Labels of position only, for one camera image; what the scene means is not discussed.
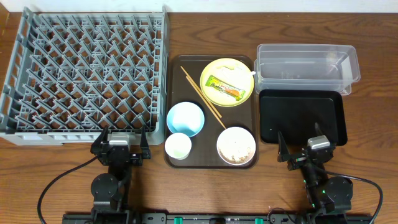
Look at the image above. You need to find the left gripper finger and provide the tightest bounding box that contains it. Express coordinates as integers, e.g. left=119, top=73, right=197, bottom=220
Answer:
left=91, top=127, right=108, bottom=152
left=140, top=127, right=151, bottom=159

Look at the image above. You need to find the white cup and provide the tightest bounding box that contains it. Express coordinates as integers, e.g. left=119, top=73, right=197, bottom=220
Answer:
left=165, top=133, right=192, bottom=160

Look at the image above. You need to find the rice food waste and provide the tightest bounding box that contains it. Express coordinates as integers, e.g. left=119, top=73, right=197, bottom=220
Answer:
left=218, top=129, right=254, bottom=164

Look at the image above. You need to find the white tissue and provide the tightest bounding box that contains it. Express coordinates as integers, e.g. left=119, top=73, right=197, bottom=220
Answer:
left=215, top=65, right=255, bottom=80

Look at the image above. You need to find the green snack bar wrapper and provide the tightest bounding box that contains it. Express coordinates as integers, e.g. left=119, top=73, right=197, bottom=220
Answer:
left=205, top=75, right=245, bottom=101

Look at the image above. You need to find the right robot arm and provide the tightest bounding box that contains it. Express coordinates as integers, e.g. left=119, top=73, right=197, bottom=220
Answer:
left=277, top=124, right=353, bottom=223

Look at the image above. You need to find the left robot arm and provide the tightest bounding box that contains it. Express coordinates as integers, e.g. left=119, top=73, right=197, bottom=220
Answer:
left=90, top=128, right=151, bottom=223

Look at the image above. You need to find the black waste tray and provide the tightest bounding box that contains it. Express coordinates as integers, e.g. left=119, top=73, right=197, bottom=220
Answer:
left=259, top=90, right=348, bottom=146

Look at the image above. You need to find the grey dishwasher rack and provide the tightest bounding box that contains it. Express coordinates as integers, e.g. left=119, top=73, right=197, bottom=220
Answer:
left=1, top=8, right=170, bottom=146

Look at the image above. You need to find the light blue bowl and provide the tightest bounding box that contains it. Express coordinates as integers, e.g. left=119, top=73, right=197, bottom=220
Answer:
left=166, top=101, right=205, bottom=138

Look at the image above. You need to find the clear plastic bin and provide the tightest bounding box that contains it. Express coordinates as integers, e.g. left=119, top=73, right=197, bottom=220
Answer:
left=254, top=44, right=361, bottom=95

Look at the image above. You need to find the wooden chopstick lower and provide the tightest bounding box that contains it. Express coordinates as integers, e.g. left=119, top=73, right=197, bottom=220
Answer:
left=185, top=76, right=226, bottom=129

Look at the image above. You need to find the wooden chopstick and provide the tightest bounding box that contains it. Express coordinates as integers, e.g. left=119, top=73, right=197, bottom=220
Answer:
left=180, top=66, right=222, bottom=118
left=185, top=76, right=226, bottom=129

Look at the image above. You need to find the dark brown serving tray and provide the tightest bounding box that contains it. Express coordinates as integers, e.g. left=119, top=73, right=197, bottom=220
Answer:
left=164, top=55, right=259, bottom=169

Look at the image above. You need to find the wooden chopstick upper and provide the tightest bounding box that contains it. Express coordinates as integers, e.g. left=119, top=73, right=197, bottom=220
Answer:
left=180, top=66, right=222, bottom=118

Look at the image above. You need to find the yellow plate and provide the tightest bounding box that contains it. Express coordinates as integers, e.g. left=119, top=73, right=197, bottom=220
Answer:
left=200, top=58, right=254, bottom=107

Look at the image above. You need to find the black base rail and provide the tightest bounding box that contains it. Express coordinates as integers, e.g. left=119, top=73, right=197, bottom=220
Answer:
left=62, top=212, right=374, bottom=224

